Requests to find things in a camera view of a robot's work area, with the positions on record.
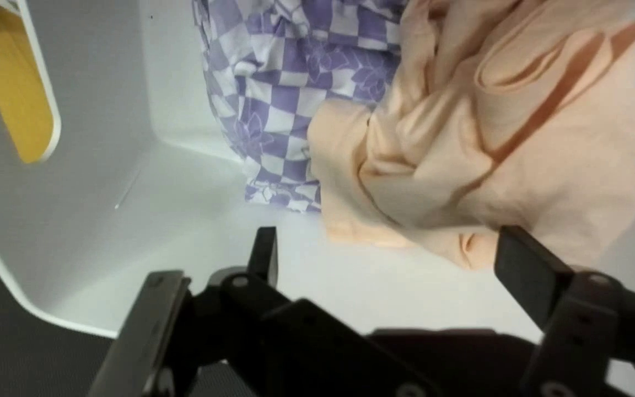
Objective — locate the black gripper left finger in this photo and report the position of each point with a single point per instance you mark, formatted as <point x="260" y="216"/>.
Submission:
<point x="263" y="261"/>

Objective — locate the purple white checkered cloth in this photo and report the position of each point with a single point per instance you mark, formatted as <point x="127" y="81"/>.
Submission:
<point x="269" y="64"/>

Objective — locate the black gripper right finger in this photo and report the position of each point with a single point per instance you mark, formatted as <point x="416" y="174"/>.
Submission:
<point x="529" y="271"/>

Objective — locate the peach garment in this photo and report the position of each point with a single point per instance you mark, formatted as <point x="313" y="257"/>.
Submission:
<point x="501" y="113"/>

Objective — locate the white plastic basket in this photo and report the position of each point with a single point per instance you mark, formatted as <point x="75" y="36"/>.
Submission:
<point x="114" y="166"/>

